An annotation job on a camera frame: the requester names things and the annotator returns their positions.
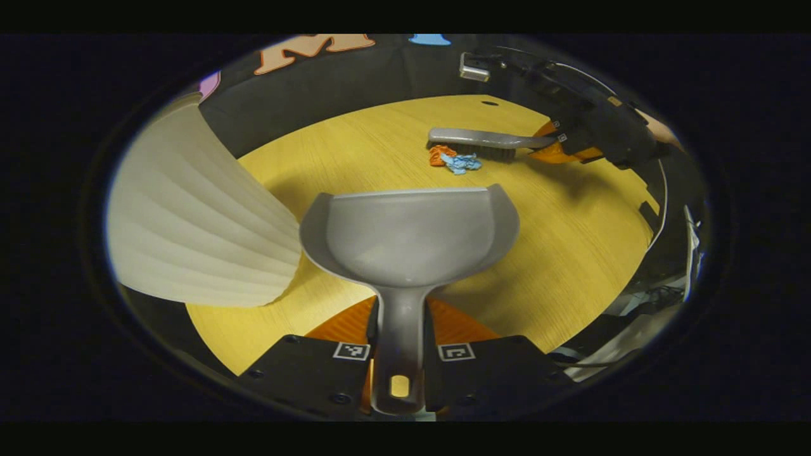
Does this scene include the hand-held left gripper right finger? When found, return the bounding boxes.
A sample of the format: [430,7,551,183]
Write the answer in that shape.
[421,298,574,420]

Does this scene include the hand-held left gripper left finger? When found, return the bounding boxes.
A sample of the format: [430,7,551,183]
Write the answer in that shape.
[238,294,381,420]

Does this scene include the small gray broom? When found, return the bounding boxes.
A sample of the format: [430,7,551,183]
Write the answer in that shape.
[426,127,558,162]

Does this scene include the blue paper scrap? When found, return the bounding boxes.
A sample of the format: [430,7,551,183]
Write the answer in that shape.
[442,153,483,175]

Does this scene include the gray plastic dustpan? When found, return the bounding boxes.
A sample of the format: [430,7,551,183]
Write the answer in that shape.
[299,184,521,417]

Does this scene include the white ribbed garbage bin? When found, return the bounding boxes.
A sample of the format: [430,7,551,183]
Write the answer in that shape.
[106,101,302,308]

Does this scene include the yellow wooden desktop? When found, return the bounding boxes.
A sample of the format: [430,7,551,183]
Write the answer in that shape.
[185,95,653,376]

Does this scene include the black backdrop cloth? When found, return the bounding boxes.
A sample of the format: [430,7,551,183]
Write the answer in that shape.
[196,35,634,159]

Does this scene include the tangle of black cables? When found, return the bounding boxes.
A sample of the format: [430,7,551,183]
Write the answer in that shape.
[608,284,688,317]

